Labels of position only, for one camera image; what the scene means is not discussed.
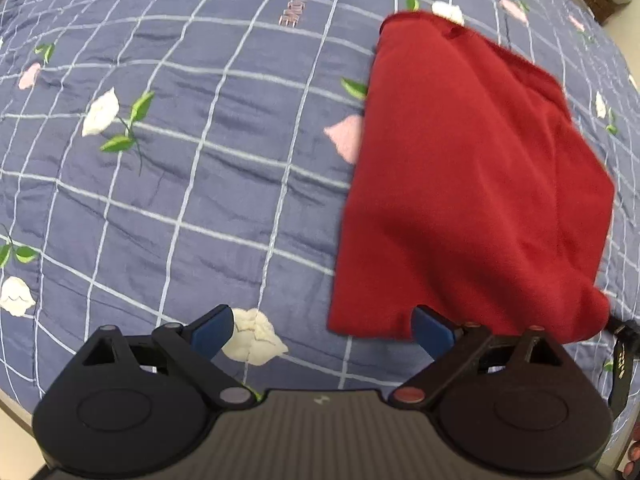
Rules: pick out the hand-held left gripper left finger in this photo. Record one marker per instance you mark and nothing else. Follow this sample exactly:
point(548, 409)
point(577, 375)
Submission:
point(212, 334)

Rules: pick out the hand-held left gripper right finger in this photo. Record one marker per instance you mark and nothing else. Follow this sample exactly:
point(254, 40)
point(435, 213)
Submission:
point(432, 336)

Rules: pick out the dark red shirt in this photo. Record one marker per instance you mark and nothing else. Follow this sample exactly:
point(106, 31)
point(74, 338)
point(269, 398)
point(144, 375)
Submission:
point(465, 185)

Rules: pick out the person's right hand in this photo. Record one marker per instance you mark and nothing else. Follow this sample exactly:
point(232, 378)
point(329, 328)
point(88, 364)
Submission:
point(634, 452)

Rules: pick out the blue plaid floral blanket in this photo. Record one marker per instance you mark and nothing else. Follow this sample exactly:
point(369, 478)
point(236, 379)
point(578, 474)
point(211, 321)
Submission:
point(190, 160)

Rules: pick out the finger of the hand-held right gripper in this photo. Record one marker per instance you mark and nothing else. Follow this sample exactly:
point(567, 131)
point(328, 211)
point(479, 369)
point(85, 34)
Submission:
point(625, 331)

